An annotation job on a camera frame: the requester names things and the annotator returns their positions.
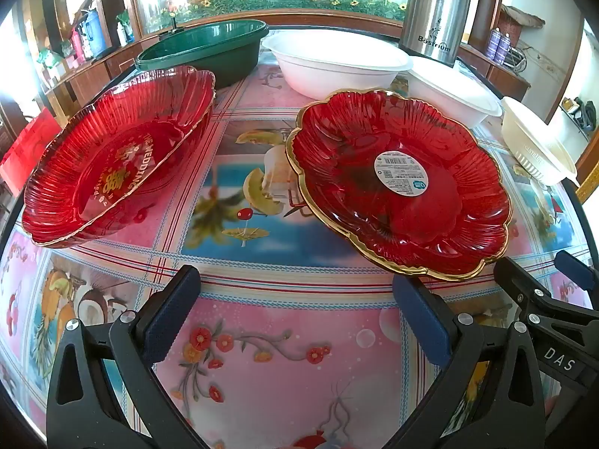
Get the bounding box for white disposable bowl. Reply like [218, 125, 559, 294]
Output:
[405, 56, 504, 129]
[261, 32, 415, 101]

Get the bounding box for stainless steel thermos jug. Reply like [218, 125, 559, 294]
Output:
[398, 0, 473, 68]

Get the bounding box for blue plastic jug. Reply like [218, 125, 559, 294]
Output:
[84, 7, 108, 57]

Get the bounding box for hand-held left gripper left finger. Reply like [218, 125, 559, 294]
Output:
[46, 264, 202, 449]

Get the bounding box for green and white bottle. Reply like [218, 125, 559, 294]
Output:
[117, 9, 134, 48]

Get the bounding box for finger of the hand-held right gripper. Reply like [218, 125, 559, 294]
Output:
[493, 257, 599, 337]
[554, 250, 599, 293]

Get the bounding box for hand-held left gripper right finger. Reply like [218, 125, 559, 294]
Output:
[392, 274, 546, 449]

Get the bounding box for printed plastic tablecloth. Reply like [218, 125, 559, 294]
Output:
[0, 51, 599, 449]

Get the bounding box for red oval glass plate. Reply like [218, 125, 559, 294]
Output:
[21, 65, 217, 248]

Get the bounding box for red flower-shaped glass plate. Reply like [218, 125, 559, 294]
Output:
[285, 89, 514, 282]

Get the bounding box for brown woven basket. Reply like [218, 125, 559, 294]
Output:
[498, 4, 546, 48]

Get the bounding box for green plastic basin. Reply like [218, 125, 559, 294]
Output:
[136, 19, 270, 89]

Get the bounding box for cream ribbed plastic bowl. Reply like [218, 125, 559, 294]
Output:
[501, 97, 581, 187]

